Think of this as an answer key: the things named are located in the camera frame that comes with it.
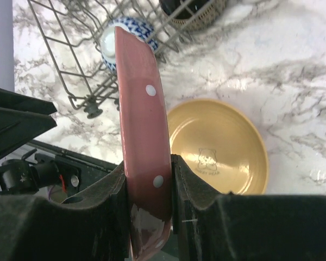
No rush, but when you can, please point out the grey wire dish rack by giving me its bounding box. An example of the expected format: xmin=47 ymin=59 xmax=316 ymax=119
xmin=27 ymin=0 xmax=223 ymax=119

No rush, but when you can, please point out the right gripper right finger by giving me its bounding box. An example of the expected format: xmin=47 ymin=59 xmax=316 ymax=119
xmin=171 ymin=155 xmax=326 ymax=260

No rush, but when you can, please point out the red patterned bowl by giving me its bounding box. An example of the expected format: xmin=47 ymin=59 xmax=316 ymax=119
xmin=100 ymin=16 xmax=158 ymax=72

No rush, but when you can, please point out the dark brown cream bowl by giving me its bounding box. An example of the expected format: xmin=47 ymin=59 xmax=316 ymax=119
xmin=159 ymin=0 xmax=227 ymax=31

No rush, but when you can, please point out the brown plate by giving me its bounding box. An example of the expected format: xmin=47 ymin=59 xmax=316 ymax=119
xmin=114 ymin=26 xmax=172 ymax=261

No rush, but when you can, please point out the yellow pink rimmed plate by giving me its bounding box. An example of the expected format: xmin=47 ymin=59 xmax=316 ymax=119
xmin=167 ymin=98 xmax=269 ymax=195

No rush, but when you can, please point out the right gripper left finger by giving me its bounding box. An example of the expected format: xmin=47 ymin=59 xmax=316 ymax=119
xmin=0 ymin=165 xmax=129 ymax=260

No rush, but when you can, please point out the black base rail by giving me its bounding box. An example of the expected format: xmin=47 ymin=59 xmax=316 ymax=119
xmin=0 ymin=141 xmax=116 ymax=198

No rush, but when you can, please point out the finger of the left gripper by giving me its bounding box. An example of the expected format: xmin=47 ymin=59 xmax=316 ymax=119
xmin=0 ymin=88 xmax=57 ymax=159

